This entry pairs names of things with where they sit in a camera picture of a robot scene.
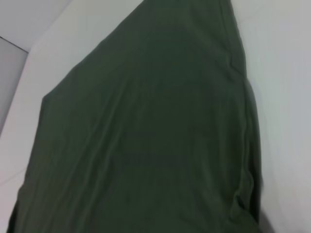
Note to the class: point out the dark green shirt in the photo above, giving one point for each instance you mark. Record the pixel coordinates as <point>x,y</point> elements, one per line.
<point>150,136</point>

